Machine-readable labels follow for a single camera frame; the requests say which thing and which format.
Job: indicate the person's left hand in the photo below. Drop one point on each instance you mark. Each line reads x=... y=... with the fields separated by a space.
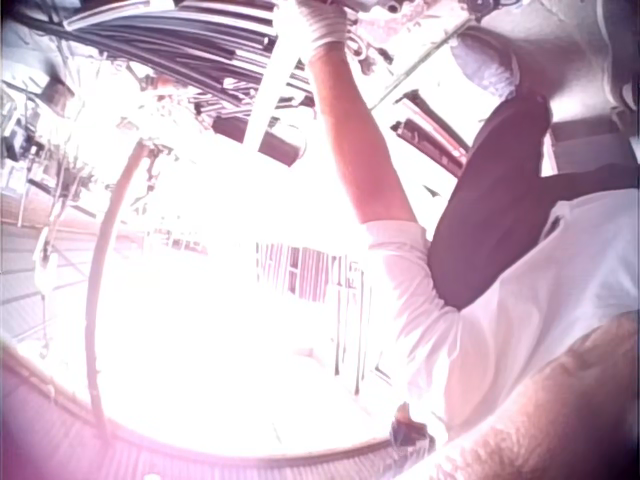
x=322 y=25

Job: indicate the heap of metal parts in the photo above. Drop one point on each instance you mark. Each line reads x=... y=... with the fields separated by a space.
x=380 y=35

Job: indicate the white metal bar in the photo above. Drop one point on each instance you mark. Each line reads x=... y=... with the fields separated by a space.
x=272 y=100

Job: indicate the bundle of dark long pipes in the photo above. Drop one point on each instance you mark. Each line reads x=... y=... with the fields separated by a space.
x=175 y=40

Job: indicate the dark red metal rails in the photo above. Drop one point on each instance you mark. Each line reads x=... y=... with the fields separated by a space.
x=432 y=135

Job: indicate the person's legs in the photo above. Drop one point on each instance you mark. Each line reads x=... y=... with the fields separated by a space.
x=495 y=200

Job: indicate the rack of upright bars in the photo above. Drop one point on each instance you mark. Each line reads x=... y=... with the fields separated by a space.
x=305 y=272

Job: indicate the cluttered workshop machinery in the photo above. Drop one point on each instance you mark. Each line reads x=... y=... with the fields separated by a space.
x=40 y=145

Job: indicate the small dark object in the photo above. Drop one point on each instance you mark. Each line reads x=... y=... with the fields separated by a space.
x=411 y=430

